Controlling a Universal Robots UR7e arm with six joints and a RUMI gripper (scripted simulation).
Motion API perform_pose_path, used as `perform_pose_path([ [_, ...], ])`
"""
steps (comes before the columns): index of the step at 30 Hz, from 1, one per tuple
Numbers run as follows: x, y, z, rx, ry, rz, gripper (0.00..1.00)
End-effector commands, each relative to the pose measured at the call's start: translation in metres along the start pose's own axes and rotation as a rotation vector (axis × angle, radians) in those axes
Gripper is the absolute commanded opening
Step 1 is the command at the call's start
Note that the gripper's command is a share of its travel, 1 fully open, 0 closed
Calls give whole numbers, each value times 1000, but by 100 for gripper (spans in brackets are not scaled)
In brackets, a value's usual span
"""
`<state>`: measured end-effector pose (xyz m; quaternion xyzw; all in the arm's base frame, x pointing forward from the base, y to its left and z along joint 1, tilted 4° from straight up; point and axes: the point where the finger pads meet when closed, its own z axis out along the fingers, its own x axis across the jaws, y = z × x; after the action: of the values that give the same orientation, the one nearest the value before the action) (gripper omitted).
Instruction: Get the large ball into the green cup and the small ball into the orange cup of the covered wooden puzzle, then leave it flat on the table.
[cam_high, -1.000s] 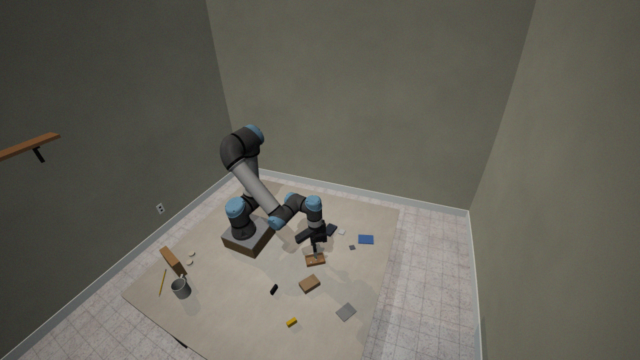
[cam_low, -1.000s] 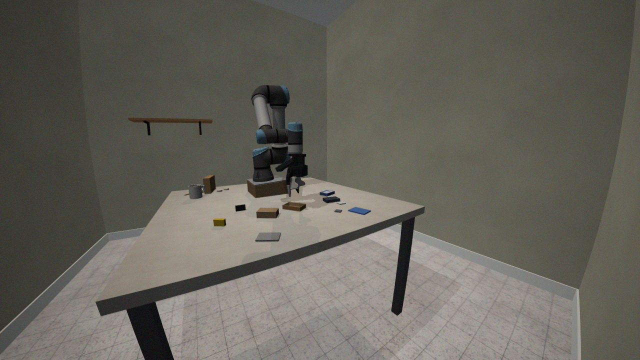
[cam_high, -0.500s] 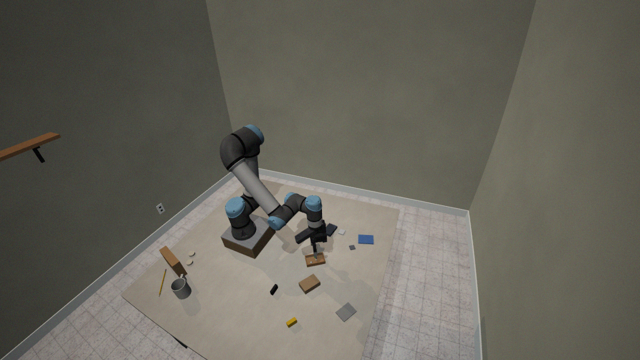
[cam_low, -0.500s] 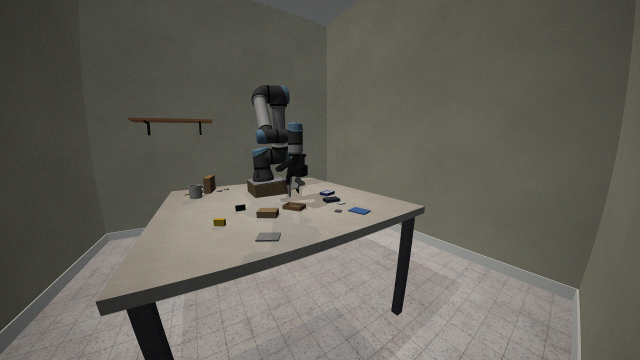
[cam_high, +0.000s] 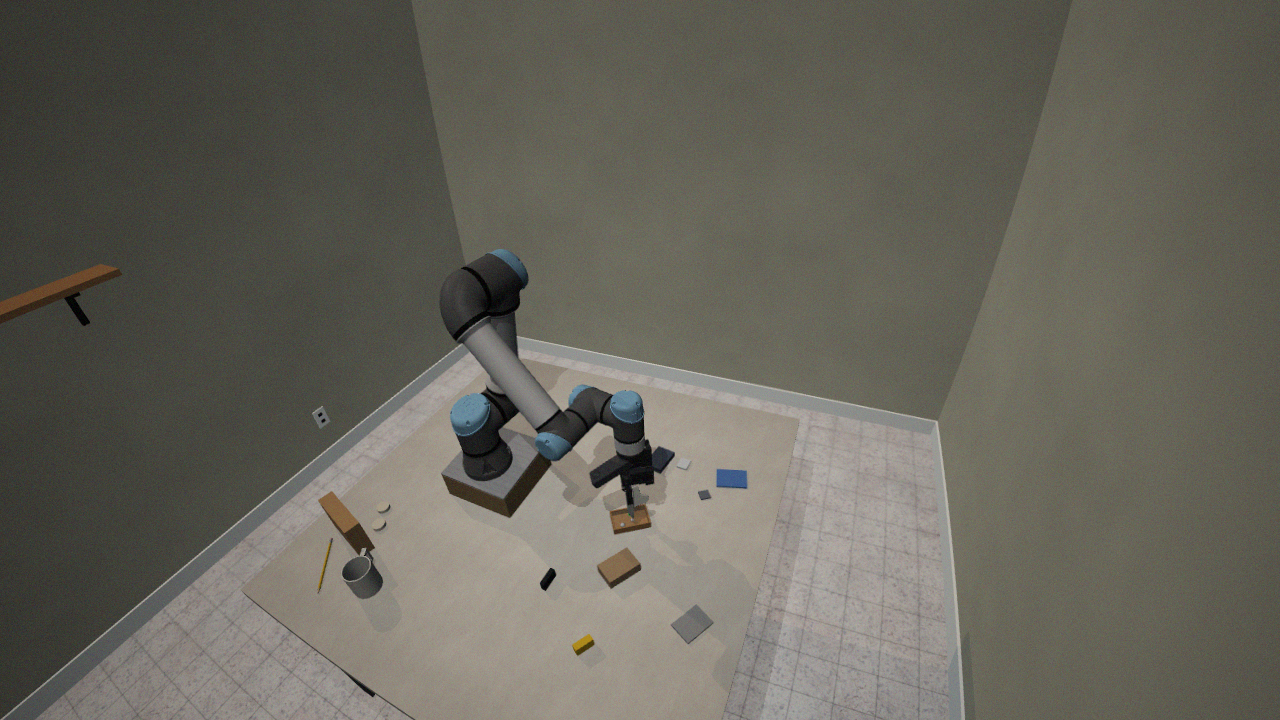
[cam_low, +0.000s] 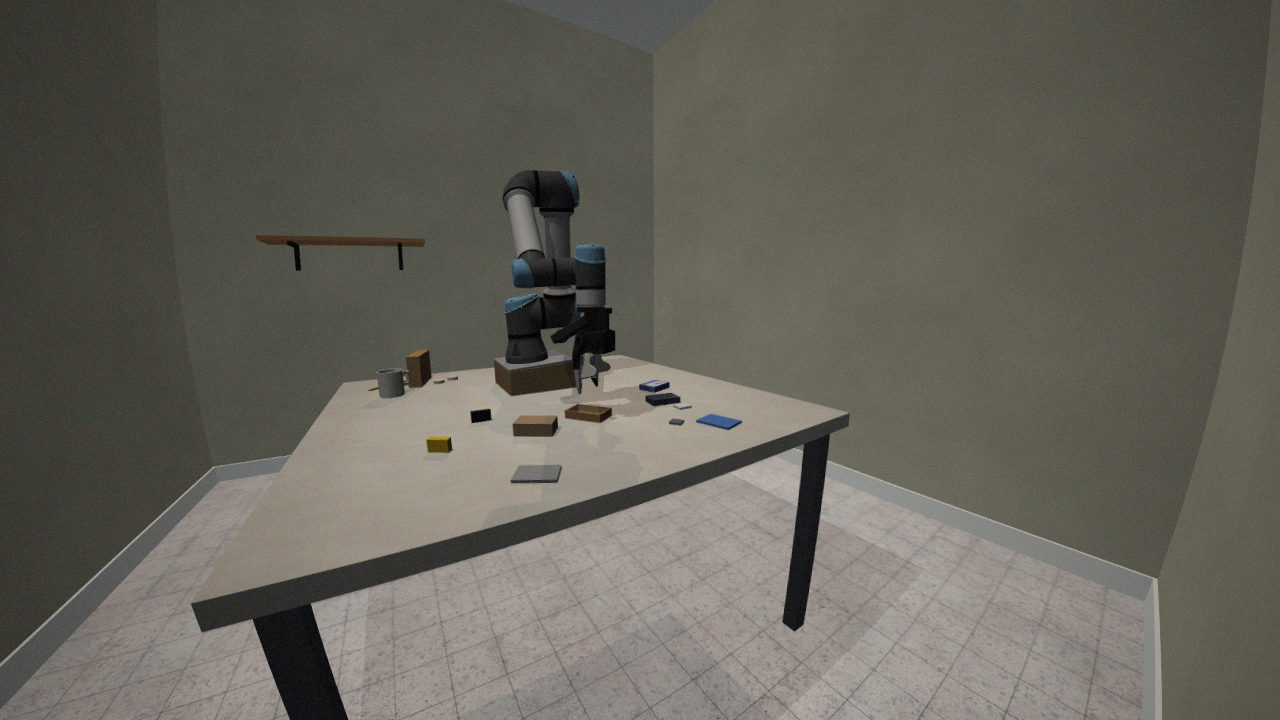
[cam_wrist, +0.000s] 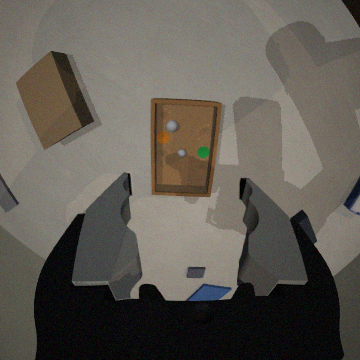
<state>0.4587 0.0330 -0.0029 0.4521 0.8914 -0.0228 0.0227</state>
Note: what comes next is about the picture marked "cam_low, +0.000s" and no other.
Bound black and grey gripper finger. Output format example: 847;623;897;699
572;341;596;395
588;354;611;387

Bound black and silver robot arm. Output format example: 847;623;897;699
503;170;605;364

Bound grey mug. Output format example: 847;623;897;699
378;369;411;398

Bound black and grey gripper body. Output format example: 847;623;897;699
575;307;614;354

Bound brown wooden ball-in-hole puzzle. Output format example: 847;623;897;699
564;404;612;423

